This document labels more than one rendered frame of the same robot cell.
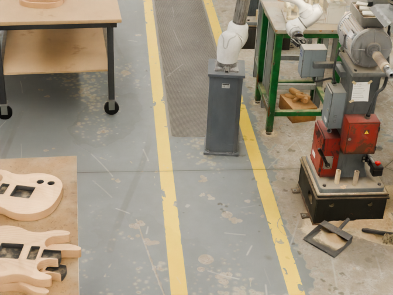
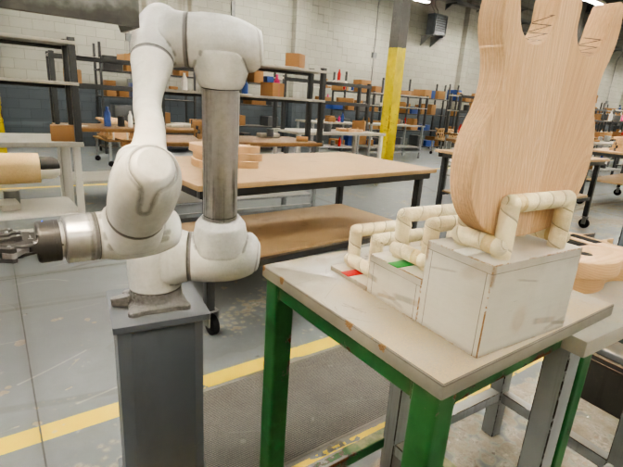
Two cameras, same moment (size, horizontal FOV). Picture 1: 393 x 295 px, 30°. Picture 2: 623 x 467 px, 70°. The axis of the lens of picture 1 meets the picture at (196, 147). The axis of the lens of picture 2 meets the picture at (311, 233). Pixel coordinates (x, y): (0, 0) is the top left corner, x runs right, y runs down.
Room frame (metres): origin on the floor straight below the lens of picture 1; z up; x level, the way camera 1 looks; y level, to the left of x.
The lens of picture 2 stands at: (4.80, -1.54, 1.34)
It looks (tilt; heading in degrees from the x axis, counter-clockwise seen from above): 17 degrees down; 61
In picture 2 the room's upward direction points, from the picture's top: 4 degrees clockwise
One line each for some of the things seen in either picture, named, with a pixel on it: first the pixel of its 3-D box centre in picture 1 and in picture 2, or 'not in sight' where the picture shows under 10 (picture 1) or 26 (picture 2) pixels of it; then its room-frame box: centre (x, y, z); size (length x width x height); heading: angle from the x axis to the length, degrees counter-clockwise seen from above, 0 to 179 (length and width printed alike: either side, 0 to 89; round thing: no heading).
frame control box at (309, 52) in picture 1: (317, 68); not in sight; (4.43, -0.78, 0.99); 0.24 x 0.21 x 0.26; 7
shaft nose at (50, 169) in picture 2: not in sight; (49, 167); (4.78, -0.98, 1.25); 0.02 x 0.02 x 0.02; 7
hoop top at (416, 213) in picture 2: not in sight; (432, 212); (5.51, -0.82, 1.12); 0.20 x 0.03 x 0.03; 3
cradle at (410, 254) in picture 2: not in sight; (409, 254); (5.42, -0.87, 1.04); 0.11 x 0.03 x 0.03; 94
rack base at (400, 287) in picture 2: (312, 11); (437, 276); (5.52, -0.86, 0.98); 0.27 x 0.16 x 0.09; 4
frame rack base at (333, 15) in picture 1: (332, 7); (498, 284); (5.53, -1.01, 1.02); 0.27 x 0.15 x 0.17; 4
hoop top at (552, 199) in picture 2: not in sight; (540, 201); (5.53, -1.06, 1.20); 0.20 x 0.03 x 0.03; 3
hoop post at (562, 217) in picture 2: not in sight; (561, 222); (5.61, -1.06, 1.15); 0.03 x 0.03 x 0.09
